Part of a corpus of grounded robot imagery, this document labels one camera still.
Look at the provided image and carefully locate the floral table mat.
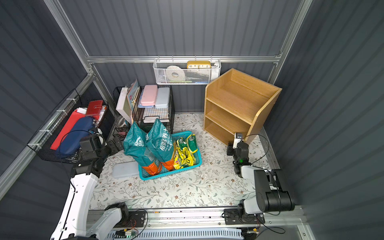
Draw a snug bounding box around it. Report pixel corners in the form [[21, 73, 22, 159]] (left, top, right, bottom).
[[89, 113, 256, 210]]

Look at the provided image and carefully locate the white book in organizer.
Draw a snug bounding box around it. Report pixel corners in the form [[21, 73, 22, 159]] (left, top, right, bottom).
[[116, 87, 133, 125]]

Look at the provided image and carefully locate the wooden shelf unit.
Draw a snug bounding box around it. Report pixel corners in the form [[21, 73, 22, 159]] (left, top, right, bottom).
[[204, 69, 282, 145]]

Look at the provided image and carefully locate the light grey flat lid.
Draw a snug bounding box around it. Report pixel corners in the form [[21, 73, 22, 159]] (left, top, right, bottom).
[[112, 161, 139, 179]]

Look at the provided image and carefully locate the light blue pencil case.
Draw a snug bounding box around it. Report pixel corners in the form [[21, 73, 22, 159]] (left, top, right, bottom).
[[155, 87, 171, 109]]

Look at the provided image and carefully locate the white wire wall basket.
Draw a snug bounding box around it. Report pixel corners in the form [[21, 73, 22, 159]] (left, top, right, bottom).
[[153, 58, 222, 85]]

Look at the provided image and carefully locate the black wire desk organizer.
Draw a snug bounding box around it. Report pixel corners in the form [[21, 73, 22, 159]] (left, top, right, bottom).
[[113, 87, 175, 141]]

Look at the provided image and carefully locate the dark red wallet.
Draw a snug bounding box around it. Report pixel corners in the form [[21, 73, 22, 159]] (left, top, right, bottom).
[[85, 100, 104, 117]]

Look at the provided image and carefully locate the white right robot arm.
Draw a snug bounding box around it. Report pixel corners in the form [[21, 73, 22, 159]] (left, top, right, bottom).
[[227, 141, 296, 216]]

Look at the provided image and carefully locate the teal plastic basket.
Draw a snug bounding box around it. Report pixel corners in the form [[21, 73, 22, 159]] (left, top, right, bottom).
[[138, 131, 203, 181]]

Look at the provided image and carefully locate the black rail base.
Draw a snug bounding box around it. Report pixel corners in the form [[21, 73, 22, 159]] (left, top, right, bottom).
[[86, 205, 307, 240]]

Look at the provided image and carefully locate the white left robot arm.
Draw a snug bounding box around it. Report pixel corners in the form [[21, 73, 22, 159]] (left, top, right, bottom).
[[51, 134, 130, 240]]

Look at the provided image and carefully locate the teal fertilizer bag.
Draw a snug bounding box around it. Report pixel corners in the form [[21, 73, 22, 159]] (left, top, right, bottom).
[[123, 123, 162, 176], [146, 119, 175, 171]]

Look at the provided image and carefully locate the navy blue pouch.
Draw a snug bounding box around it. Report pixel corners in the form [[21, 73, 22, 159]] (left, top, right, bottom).
[[55, 117, 94, 159]]

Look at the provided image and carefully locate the pink pencil case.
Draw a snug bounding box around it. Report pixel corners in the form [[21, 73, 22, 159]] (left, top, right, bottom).
[[140, 85, 158, 107]]

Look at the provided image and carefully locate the black wire side basket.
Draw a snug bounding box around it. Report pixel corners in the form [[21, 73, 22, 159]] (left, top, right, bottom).
[[27, 90, 115, 164]]

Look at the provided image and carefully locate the white tape roll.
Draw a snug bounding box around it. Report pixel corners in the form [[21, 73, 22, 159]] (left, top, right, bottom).
[[165, 66, 186, 82]]

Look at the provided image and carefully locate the yellow fertilizer packet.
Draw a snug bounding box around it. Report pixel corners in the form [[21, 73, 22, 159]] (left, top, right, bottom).
[[173, 153, 189, 170], [176, 137, 189, 160], [183, 153, 196, 167], [186, 134, 198, 155]]

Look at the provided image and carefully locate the red folder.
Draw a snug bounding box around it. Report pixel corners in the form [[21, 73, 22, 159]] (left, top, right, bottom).
[[50, 111, 85, 150]]

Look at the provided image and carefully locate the yellow clock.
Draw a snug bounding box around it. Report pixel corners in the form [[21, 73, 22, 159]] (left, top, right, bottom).
[[187, 60, 212, 70]]

